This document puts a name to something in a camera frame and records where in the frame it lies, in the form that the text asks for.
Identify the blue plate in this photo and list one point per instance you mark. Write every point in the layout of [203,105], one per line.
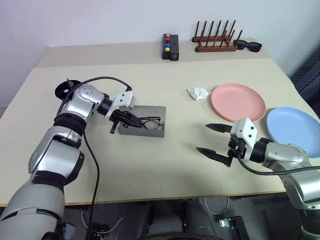
[292,125]

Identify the pink plate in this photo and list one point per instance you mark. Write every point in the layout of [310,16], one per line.
[237,102]

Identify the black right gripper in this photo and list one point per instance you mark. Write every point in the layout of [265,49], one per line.
[236,147]

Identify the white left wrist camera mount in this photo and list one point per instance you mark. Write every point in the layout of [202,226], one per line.
[122,98]

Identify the black box with coloured buttons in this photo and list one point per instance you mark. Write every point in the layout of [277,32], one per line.
[165,54]

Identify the tortoiseshell round eyeglasses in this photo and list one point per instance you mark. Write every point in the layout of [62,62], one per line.
[150,123]

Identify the white tissue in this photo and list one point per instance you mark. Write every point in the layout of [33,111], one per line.
[197,93]

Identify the small blue grey device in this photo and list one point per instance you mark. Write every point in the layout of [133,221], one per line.
[70,230]

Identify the grey glasses case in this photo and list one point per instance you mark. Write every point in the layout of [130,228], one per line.
[155,112]

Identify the black sunglasses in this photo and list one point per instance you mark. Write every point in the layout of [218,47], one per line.
[254,46]

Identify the black box with round socket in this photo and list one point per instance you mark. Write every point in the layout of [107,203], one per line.
[174,48]

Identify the wooden peg dish rack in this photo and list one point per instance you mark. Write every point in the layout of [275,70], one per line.
[215,48]

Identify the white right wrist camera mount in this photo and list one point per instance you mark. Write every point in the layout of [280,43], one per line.
[246,130]

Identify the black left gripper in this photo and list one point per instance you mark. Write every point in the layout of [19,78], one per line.
[120,117]

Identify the dark grey rounded shape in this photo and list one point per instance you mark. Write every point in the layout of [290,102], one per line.
[197,217]

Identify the black device with metal bracket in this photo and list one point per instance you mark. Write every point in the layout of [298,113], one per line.
[236,225]

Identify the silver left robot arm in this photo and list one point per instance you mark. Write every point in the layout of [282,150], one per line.
[57,155]

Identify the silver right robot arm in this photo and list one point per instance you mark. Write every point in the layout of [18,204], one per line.
[287,152]

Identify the black plastic cup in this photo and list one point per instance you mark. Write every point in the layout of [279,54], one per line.
[61,91]

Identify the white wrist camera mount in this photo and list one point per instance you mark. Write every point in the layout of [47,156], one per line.
[122,98]
[246,130]

